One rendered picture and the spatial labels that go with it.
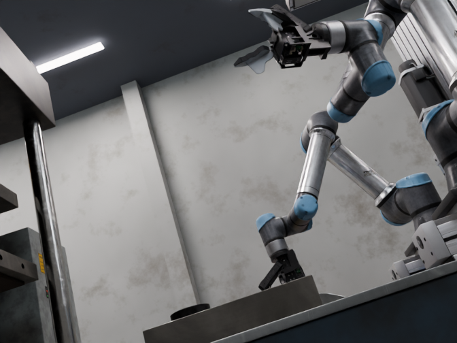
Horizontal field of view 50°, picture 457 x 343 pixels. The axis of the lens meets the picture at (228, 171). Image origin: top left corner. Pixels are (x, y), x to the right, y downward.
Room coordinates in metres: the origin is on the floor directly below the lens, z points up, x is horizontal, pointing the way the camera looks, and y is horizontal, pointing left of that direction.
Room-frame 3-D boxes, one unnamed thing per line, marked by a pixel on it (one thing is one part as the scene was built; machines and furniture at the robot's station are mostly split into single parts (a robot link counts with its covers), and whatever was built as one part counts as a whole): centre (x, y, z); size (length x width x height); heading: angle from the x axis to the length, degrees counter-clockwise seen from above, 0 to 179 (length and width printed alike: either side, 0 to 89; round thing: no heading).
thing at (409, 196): (1.71, -0.62, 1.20); 0.13 x 0.12 x 0.14; 15
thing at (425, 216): (1.70, -0.62, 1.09); 0.15 x 0.15 x 0.10
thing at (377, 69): (1.00, -0.39, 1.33); 0.11 x 0.08 x 0.11; 22
